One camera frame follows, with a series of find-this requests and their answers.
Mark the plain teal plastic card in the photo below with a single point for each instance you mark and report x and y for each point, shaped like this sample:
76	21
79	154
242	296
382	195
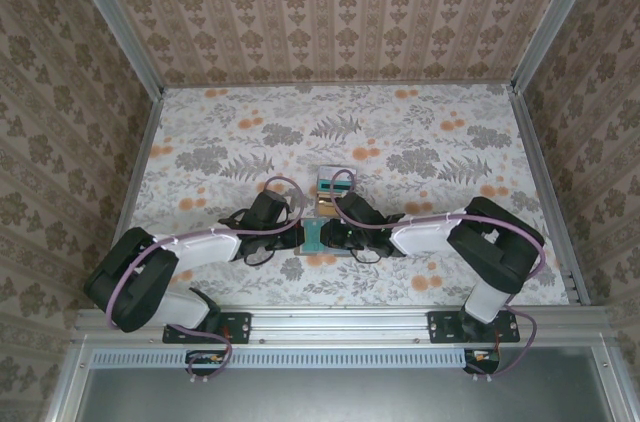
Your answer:
315	237

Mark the left black and white robot arm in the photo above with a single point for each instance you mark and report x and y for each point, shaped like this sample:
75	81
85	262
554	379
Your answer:
205	249

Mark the right black and white robot arm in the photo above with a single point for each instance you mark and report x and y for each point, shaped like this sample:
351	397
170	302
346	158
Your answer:
425	237

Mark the clear acrylic card stand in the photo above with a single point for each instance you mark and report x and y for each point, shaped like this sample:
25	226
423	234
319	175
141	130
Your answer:
353	193

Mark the gold card with black stripe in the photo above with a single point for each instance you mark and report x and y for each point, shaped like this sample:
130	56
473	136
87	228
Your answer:
326	204

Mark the teal card with number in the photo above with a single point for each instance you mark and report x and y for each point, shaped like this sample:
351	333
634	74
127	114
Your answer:
325	185

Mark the silver VIP card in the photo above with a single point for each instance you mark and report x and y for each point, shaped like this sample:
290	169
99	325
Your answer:
326	173

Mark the floral patterned table cover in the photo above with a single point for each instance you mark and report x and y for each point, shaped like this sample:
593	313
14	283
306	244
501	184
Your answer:
400	107

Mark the grey metal panel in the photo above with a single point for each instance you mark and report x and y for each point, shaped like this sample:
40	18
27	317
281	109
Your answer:
340	397

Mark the aluminium front frame rail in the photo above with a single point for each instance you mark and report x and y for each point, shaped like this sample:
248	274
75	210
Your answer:
340	324

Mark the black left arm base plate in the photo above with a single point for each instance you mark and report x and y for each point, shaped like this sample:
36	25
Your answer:
237	327

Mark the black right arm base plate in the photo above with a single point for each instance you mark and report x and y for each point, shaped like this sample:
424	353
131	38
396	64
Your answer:
442	327

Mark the aluminium side rail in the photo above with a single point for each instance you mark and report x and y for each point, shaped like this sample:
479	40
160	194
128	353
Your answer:
535	157
145	152

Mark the aluminium corner post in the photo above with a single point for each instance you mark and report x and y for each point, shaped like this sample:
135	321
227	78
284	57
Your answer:
115	17
555	12

